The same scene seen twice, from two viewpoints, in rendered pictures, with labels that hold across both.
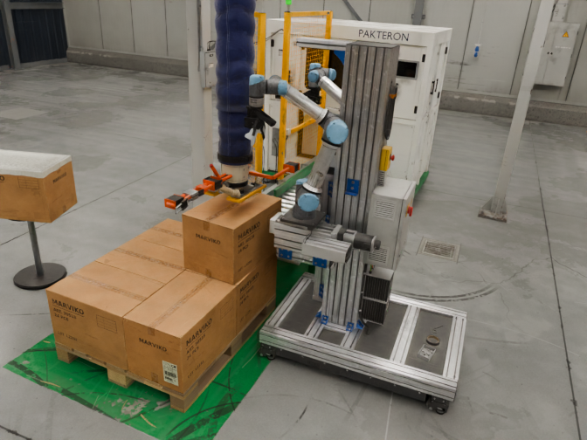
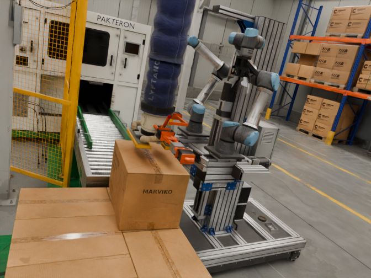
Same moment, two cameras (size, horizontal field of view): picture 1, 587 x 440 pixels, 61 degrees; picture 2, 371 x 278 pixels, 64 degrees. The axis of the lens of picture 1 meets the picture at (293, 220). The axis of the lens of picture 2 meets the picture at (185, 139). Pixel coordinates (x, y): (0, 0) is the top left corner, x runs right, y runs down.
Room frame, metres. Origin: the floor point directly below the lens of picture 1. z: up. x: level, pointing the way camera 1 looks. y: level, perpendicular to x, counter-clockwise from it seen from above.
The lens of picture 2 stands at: (1.62, 1.75, 1.66)
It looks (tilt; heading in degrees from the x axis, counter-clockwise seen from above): 16 degrees down; 310
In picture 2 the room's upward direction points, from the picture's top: 12 degrees clockwise
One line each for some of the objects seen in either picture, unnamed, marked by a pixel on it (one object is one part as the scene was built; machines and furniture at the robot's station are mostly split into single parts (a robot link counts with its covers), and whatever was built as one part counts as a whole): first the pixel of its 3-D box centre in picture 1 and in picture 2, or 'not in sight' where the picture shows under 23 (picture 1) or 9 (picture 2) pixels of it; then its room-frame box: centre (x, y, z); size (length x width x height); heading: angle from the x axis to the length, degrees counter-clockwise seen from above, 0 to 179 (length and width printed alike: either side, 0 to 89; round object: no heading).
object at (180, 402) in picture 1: (176, 323); not in sight; (2.88, 0.80, 0.07); 1.20 x 1.00 x 0.14; 157
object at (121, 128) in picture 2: not in sight; (122, 126); (4.68, -0.59, 0.60); 1.60 x 0.10 x 0.09; 157
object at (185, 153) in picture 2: (174, 202); (185, 156); (2.51, 0.66, 1.18); 0.08 x 0.07 x 0.05; 154
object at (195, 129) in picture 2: not in sight; (195, 125); (3.20, -0.23, 1.09); 0.15 x 0.15 x 0.10
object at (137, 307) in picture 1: (174, 291); (101, 261); (2.88, 0.80, 0.34); 1.20 x 1.00 x 0.40; 157
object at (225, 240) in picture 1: (234, 232); (144, 181); (3.04, 0.40, 0.74); 0.60 x 0.40 x 0.40; 153
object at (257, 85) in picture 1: (257, 85); (250, 38); (2.58, 0.22, 1.82); 0.09 x 0.08 x 0.11; 95
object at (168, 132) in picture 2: (212, 182); (165, 134); (2.82, 0.51, 1.18); 0.10 x 0.08 x 0.06; 64
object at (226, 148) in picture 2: (304, 207); (226, 145); (2.74, -0.06, 1.09); 0.15 x 0.15 x 0.10
